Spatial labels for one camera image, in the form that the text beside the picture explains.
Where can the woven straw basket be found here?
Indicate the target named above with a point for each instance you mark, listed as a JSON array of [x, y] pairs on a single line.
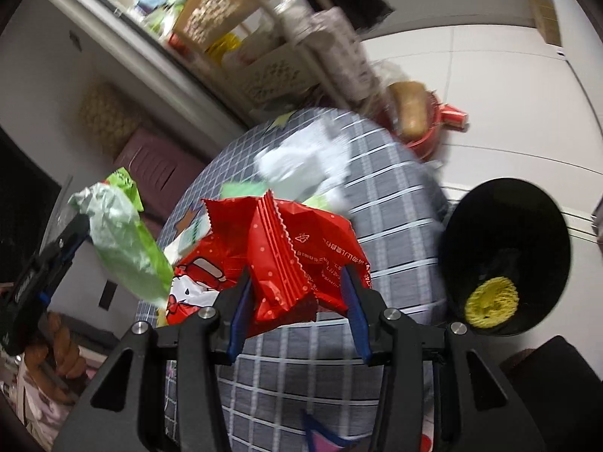
[[108, 119]]

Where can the beige plastic basket rack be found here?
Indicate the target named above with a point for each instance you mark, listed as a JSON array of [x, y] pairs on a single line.
[[251, 48]]

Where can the green plastic bag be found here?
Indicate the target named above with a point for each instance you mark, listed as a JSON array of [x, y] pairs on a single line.
[[121, 240]]

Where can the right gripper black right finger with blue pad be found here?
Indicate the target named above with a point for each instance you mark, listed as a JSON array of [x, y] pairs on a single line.
[[476, 408]]

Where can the red plastic basin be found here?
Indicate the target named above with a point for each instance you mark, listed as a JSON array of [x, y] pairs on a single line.
[[425, 147]]

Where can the red paper cup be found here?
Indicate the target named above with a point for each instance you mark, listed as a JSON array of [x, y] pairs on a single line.
[[453, 118]]

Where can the pink floral cloth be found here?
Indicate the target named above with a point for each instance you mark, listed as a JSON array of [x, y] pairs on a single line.
[[331, 36]]

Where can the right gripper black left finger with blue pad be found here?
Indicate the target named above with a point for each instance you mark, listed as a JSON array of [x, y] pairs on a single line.
[[158, 390]]

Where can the gloved hand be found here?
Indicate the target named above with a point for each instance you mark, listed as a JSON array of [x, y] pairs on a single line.
[[60, 357]]

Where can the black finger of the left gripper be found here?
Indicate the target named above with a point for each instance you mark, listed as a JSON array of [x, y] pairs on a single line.
[[24, 304]]

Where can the pink plastic stool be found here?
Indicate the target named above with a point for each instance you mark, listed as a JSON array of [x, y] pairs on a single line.
[[162, 170]]

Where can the white plastic bag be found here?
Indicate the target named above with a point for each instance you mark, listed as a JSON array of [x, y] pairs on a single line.
[[309, 167]]

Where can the yellow knitted scrubber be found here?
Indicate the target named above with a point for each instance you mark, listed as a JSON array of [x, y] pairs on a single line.
[[492, 303]]

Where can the black trash bin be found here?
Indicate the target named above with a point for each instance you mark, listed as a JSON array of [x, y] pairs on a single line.
[[512, 229]]

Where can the red snack bag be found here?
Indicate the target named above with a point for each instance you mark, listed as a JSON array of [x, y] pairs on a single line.
[[294, 255]]

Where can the white green tube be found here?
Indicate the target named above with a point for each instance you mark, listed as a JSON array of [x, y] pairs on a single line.
[[187, 240]]

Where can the brown bread loaf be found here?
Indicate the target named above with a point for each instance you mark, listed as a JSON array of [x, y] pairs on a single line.
[[411, 103]]

